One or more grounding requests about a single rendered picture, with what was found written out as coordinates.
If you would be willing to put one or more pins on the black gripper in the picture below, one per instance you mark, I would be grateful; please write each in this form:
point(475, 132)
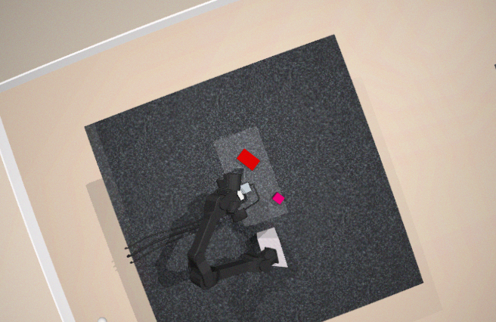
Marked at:
point(241, 214)

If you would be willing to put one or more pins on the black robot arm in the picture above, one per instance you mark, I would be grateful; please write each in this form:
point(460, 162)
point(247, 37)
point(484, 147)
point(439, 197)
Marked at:
point(220, 201)

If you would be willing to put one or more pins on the red rectangular block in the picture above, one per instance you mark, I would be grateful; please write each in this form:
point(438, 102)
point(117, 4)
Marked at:
point(248, 159)

